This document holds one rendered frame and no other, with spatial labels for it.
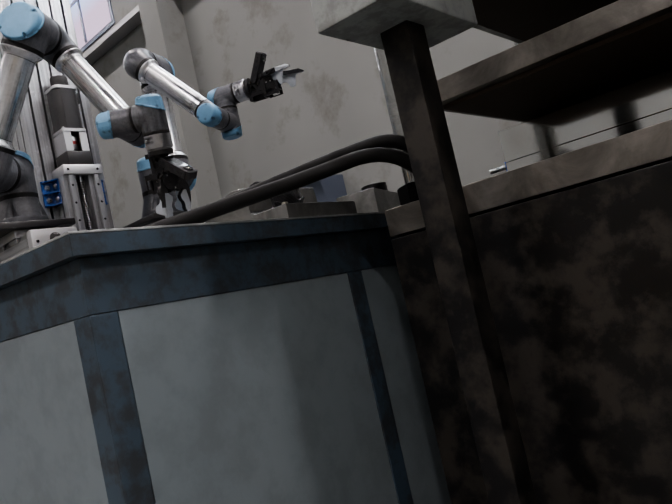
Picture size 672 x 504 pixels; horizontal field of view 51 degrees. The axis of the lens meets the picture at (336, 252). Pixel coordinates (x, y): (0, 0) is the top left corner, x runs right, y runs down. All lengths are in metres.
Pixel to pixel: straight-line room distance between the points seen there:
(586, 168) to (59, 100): 1.80
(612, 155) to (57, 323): 0.97
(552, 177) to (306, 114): 4.85
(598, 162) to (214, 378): 0.77
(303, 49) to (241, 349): 5.02
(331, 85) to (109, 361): 4.93
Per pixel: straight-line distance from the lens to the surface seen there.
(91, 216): 2.53
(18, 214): 2.27
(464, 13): 1.40
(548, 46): 1.50
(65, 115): 2.56
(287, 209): 1.62
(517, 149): 1.90
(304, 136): 6.11
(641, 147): 1.31
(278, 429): 1.35
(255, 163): 6.59
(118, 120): 2.06
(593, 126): 1.83
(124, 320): 1.17
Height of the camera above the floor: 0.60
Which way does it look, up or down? 4 degrees up
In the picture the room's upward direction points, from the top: 13 degrees counter-clockwise
